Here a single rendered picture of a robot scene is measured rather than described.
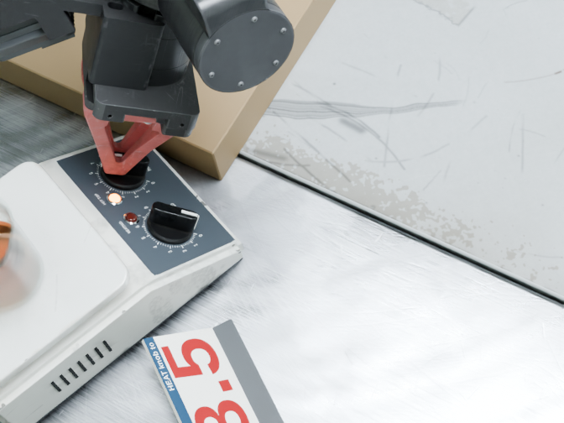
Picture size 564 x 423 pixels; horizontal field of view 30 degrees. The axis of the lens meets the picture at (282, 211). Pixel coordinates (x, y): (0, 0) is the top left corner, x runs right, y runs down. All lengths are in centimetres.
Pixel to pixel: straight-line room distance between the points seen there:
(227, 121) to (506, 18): 24
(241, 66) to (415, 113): 26
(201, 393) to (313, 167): 20
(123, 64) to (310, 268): 21
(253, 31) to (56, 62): 29
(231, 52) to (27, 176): 21
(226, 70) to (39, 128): 30
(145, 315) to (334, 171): 18
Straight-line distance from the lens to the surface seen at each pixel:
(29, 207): 72
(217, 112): 77
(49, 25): 64
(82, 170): 75
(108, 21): 63
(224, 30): 55
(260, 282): 75
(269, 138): 81
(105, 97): 65
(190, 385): 71
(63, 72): 82
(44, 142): 84
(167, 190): 75
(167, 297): 72
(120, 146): 74
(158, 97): 66
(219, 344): 74
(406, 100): 82
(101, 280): 68
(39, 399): 72
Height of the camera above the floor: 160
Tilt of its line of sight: 64 degrees down
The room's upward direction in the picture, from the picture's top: 12 degrees counter-clockwise
